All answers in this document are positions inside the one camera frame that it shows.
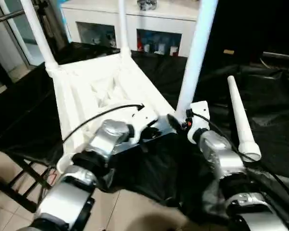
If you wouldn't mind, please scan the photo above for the white plastic table leg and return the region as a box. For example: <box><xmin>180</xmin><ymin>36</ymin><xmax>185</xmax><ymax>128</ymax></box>
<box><xmin>226</xmin><ymin>75</ymin><xmax>263</xmax><ymax>162</ymax></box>
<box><xmin>18</xmin><ymin>0</ymin><xmax>59</xmax><ymax>73</ymax></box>
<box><xmin>175</xmin><ymin>0</ymin><xmax>220</xmax><ymax>121</ymax></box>
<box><xmin>117</xmin><ymin>0</ymin><xmax>132</xmax><ymax>61</ymax></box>

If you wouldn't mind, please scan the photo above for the white plastic table top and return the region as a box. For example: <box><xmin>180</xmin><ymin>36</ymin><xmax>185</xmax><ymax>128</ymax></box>
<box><xmin>45</xmin><ymin>52</ymin><xmax>182</xmax><ymax>174</ymax></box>

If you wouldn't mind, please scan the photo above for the black mat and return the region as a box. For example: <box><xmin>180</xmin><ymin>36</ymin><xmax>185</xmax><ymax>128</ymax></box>
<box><xmin>0</xmin><ymin>40</ymin><xmax>289</xmax><ymax>231</ymax></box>

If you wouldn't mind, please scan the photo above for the white glass door cabinet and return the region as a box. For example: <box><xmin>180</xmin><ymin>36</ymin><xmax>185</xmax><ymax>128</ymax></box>
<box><xmin>61</xmin><ymin>0</ymin><xmax>201</xmax><ymax>58</ymax></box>

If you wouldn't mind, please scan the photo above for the dark cabinet with gold label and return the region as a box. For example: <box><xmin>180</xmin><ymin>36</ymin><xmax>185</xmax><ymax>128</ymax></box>
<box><xmin>206</xmin><ymin>0</ymin><xmax>266</xmax><ymax>66</ymax></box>

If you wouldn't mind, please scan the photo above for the blue white patterned jar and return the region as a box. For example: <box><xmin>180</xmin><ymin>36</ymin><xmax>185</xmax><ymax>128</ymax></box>
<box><xmin>136</xmin><ymin>0</ymin><xmax>159</xmax><ymax>11</ymax></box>

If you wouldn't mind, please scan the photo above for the metal framed glass door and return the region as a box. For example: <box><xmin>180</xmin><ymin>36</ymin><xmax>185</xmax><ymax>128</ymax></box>
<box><xmin>0</xmin><ymin>0</ymin><xmax>71</xmax><ymax>85</ymax></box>

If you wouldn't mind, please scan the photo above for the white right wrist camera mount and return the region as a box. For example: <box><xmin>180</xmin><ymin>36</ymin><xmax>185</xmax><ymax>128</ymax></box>
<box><xmin>185</xmin><ymin>100</ymin><xmax>211</xmax><ymax>145</ymax></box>

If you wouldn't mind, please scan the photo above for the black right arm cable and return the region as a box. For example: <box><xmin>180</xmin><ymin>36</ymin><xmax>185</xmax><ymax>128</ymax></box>
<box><xmin>186</xmin><ymin>109</ymin><xmax>289</xmax><ymax>208</ymax></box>

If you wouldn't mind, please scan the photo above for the red floor cable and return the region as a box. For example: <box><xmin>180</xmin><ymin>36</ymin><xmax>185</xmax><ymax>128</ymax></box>
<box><xmin>46</xmin><ymin>167</ymin><xmax>58</xmax><ymax>186</ymax></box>

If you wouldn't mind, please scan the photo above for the black metal table frame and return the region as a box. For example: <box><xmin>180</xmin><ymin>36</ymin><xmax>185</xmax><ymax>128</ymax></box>
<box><xmin>0</xmin><ymin>153</ymin><xmax>54</xmax><ymax>214</ymax></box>

